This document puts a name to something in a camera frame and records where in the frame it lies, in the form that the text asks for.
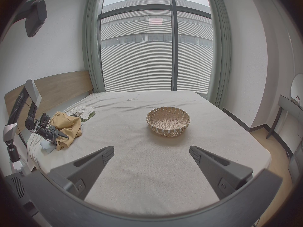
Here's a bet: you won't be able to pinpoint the grey-green curtain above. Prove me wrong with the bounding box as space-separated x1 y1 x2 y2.
204 0 231 106
82 0 106 94

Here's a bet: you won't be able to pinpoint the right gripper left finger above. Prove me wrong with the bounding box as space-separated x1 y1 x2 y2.
48 146 115 201

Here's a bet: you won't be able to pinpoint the round mirror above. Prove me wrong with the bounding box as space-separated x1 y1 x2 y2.
291 73 303 103

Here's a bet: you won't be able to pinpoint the bed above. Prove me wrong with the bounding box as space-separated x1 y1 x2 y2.
4 70 272 218

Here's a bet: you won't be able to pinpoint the cream garment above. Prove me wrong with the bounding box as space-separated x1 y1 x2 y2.
65 106 94 121

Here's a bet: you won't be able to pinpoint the grey side table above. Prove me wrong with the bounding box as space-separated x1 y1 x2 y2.
266 94 303 155

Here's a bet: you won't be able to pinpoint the tan shorts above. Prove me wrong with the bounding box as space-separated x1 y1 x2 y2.
48 111 83 151

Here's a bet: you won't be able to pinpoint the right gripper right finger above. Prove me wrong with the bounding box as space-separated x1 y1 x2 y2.
189 146 254 201

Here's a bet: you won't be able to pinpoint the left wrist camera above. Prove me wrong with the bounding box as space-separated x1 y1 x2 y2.
39 113 51 125

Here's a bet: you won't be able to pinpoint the green garment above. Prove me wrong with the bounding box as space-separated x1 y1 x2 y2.
81 112 96 123

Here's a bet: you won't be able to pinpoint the round woven basket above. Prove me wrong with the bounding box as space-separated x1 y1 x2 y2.
146 107 191 138

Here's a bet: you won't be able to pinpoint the window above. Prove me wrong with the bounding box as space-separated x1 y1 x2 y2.
98 0 213 93

